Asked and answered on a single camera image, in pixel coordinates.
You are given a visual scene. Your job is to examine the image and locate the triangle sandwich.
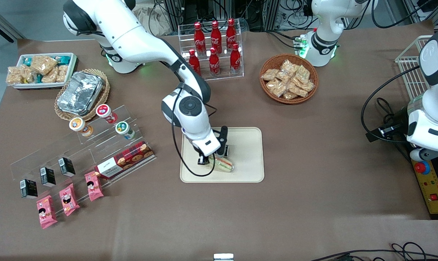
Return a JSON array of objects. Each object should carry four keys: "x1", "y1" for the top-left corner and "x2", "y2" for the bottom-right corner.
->
[{"x1": 208, "y1": 154, "x2": 235, "y2": 173}]

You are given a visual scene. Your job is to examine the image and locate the beige plastic tray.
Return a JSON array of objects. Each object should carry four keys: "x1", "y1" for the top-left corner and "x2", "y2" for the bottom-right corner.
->
[{"x1": 180, "y1": 127, "x2": 265, "y2": 183}]

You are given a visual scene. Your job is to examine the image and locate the yellow emergency stop box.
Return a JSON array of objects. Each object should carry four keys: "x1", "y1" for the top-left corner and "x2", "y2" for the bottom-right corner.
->
[{"x1": 411, "y1": 156, "x2": 438, "y2": 220}]

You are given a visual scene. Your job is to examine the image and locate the clear acrylic bottle rack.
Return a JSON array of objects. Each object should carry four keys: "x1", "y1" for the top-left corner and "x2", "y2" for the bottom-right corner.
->
[{"x1": 178, "y1": 20, "x2": 244, "y2": 84}]

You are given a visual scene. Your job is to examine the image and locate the red plaid cookie box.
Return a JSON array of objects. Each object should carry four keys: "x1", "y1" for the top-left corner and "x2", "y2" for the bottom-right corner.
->
[{"x1": 95, "y1": 141, "x2": 155, "y2": 180}]

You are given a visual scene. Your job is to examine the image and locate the red cola bottle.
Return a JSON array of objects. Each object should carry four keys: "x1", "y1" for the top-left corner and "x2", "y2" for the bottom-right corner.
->
[
  {"x1": 208, "y1": 47, "x2": 221, "y2": 77},
  {"x1": 189, "y1": 50, "x2": 202, "y2": 77},
  {"x1": 194, "y1": 22, "x2": 206, "y2": 55},
  {"x1": 226, "y1": 18, "x2": 237, "y2": 51},
  {"x1": 230, "y1": 43, "x2": 241, "y2": 74},
  {"x1": 211, "y1": 21, "x2": 223, "y2": 55}
]

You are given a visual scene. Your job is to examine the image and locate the green-lid small cup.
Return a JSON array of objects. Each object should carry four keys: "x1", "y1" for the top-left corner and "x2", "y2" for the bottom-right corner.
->
[{"x1": 115, "y1": 121, "x2": 136, "y2": 141}]

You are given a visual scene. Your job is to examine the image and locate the brown table cover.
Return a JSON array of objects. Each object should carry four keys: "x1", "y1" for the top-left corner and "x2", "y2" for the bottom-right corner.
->
[{"x1": 0, "y1": 20, "x2": 438, "y2": 261}]

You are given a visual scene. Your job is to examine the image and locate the round brown wicker basket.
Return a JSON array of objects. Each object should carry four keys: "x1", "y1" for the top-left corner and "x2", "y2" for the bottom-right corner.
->
[{"x1": 260, "y1": 54, "x2": 319, "y2": 104}]

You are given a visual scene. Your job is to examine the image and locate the red-lid small cup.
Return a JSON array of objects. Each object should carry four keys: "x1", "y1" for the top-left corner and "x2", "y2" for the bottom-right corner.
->
[{"x1": 96, "y1": 104, "x2": 118, "y2": 124}]

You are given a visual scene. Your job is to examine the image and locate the clear acrylic step stand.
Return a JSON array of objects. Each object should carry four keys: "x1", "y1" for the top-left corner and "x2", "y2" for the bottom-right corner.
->
[{"x1": 9, "y1": 104, "x2": 157, "y2": 219}]

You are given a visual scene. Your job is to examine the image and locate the oval light wicker basket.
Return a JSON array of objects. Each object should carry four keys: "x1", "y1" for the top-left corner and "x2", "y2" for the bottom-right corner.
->
[{"x1": 54, "y1": 69, "x2": 111, "y2": 121}]

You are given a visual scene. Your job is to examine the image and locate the pink snack packet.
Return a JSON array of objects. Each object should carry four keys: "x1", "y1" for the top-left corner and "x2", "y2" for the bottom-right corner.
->
[
  {"x1": 59, "y1": 183, "x2": 80, "y2": 217},
  {"x1": 37, "y1": 195, "x2": 58, "y2": 229},
  {"x1": 84, "y1": 171, "x2": 104, "y2": 202}
]

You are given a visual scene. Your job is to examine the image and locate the orange-lid small cup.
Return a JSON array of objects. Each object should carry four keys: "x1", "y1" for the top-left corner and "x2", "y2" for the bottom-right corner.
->
[{"x1": 69, "y1": 117, "x2": 94, "y2": 137}]

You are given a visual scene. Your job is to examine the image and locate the silver foil container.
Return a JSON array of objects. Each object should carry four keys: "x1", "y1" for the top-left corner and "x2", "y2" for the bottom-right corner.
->
[{"x1": 57, "y1": 71, "x2": 104, "y2": 116}]

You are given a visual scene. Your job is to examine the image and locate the small black carton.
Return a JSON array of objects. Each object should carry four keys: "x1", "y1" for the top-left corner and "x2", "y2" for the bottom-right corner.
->
[
  {"x1": 58, "y1": 157, "x2": 76, "y2": 178},
  {"x1": 40, "y1": 167, "x2": 57, "y2": 188},
  {"x1": 20, "y1": 179, "x2": 38, "y2": 199}
]

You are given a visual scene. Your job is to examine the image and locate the crumpled brown paper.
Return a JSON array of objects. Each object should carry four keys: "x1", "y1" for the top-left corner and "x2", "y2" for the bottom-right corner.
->
[{"x1": 132, "y1": 3, "x2": 173, "y2": 37}]

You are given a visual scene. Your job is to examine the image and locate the white rectangular snack bin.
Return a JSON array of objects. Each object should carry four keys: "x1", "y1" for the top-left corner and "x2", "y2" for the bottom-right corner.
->
[{"x1": 9, "y1": 53, "x2": 78, "y2": 90}]

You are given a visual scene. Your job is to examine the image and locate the clear-wrapped rice cracker packet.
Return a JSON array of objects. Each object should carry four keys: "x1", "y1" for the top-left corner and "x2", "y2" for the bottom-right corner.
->
[
  {"x1": 21, "y1": 67, "x2": 38, "y2": 84},
  {"x1": 6, "y1": 66, "x2": 26, "y2": 86},
  {"x1": 56, "y1": 65, "x2": 69, "y2": 83},
  {"x1": 41, "y1": 69, "x2": 58, "y2": 84},
  {"x1": 30, "y1": 55, "x2": 58, "y2": 75}
]

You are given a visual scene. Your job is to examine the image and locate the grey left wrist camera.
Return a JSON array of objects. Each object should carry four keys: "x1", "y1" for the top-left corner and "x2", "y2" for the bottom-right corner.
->
[{"x1": 409, "y1": 148, "x2": 430, "y2": 162}]

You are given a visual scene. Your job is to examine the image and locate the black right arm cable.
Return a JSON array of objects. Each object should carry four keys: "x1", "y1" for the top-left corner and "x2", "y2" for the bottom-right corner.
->
[{"x1": 172, "y1": 83, "x2": 219, "y2": 178}]

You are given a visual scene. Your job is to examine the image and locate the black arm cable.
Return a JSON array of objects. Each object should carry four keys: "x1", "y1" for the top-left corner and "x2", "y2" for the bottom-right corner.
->
[
  {"x1": 172, "y1": 83, "x2": 219, "y2": 178},
  {"x1": 361, "y1": 65, "x2": 421, "y2": 144}
]

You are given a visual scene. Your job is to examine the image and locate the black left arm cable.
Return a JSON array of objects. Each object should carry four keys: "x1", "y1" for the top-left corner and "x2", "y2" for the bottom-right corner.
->
[{"x1": 361, "y1": 65, "x2": 421, "y2": 144}]

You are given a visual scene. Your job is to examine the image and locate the white wire rack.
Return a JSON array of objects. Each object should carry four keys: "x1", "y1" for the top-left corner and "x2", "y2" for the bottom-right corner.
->
[{"x1": 395, "y1": 35, "x2": 434, "y2": 100}]

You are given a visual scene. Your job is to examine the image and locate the black floor cables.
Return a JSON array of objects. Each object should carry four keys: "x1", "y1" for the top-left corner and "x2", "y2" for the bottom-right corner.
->
[{"x1": 310, "y1": 242, "x2": 438, "y2": 261}]

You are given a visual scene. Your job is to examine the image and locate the grey metal frame bar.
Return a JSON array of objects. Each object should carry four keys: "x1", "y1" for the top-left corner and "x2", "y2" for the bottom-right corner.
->
[{"x1": 0, "y1": 4, "x2": 26, "y2": 43}]

